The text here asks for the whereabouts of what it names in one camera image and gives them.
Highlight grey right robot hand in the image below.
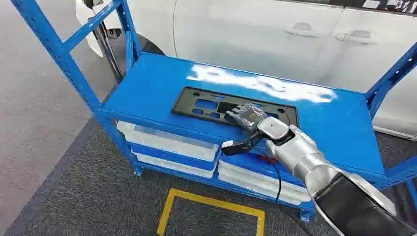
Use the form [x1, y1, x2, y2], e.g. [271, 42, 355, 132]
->
[226, 103, 269, 133]

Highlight black license plate frame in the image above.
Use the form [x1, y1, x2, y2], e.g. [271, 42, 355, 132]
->
[171, 87, 299, 129]

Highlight white foam tray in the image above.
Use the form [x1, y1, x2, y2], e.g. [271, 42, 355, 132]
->
[116, 120, 220, 163]
[133, 151, 216, 179]
[217, 161, 312, 206]

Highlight white car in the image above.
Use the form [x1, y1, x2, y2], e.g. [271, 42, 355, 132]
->
[75, 0, 417, 142]

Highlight yellow floor tape square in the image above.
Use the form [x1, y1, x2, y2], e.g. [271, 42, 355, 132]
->
[156, 188, 266, 236]

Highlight blue metal shelf rack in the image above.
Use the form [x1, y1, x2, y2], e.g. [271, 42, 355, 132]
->
[10, 0, 417, 224]

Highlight black car tire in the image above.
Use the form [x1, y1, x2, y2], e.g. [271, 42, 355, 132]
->
[103, 28, 166, 86]

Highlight grey metal pole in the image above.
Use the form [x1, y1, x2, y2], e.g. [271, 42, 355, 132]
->
[92, 20, 125, 84]

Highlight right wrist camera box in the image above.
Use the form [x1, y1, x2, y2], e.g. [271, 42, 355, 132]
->
[221, 132, 265, 157]

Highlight black cable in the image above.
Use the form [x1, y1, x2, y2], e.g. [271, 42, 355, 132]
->
[252, 146, 314, 236]

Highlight white car door handle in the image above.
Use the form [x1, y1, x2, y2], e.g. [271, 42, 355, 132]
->
[335, 29, 378, 45]
[283, 22, 320, 38]

